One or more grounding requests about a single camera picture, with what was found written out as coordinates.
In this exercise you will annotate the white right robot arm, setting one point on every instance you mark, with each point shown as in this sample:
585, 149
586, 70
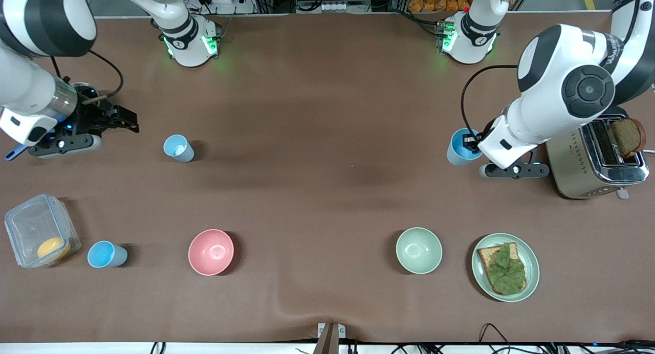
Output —
30, 88

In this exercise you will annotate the metal table edge bracket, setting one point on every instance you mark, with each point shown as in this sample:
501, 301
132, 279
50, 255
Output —
330, 338

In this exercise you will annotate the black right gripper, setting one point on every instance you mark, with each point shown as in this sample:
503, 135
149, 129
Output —
90, 117

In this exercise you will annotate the crumpled white paper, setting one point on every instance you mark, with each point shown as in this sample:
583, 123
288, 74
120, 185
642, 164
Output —
180, 149

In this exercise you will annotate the pale green plate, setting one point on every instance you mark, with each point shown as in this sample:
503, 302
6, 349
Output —
532, 267

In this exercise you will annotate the bread slice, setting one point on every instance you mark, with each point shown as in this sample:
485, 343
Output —
487, 253

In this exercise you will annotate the clear plastic container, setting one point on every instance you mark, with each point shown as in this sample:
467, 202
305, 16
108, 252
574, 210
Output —
30, 226

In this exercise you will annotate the orange round fruit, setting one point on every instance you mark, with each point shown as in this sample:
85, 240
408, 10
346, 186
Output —
52, 249

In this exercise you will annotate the silver toaster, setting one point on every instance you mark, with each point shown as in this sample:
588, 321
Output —
573, 170

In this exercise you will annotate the blue cup holding white paper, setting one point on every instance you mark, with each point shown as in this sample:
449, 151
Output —
187, 156

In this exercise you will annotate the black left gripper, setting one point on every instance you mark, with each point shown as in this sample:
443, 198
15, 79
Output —
470, 140

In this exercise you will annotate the pink bowl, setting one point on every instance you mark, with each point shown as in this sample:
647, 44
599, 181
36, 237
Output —
211, 251

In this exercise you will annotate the pale green bowl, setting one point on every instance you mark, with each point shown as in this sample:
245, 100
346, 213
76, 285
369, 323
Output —
418, 250

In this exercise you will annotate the brown table mat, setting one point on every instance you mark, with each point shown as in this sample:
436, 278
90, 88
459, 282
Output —
327, 113

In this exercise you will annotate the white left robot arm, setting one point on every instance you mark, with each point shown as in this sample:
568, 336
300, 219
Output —
563, 78

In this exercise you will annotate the white socket strip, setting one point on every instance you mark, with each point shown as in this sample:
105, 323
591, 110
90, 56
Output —
333, 7

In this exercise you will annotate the green lettuce leaf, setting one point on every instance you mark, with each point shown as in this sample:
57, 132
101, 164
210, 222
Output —
506, 272

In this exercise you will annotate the brown toast slice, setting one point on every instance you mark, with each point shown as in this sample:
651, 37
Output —
628, 136

